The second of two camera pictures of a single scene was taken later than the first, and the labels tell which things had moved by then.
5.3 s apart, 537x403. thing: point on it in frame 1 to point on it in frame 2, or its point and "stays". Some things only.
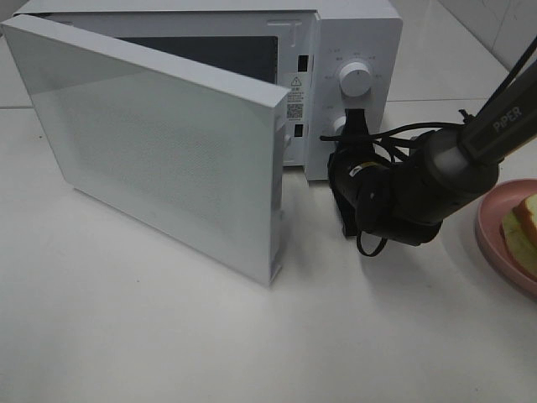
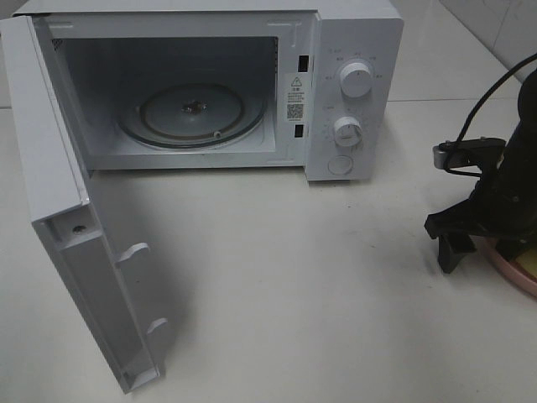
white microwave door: [195, 154] to [58, 175]
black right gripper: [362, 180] to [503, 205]
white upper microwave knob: [355, 79] stays
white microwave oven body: [331, 56] stays
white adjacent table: [440, 68] stays
